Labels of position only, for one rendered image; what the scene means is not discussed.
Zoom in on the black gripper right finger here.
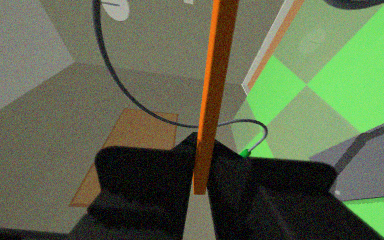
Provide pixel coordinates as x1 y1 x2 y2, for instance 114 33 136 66
207 139 337 240

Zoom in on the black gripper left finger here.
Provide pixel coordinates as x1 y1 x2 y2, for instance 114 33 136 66
95 132 198 240

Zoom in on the orange handle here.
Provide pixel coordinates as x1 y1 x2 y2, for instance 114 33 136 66
193 0 239 195

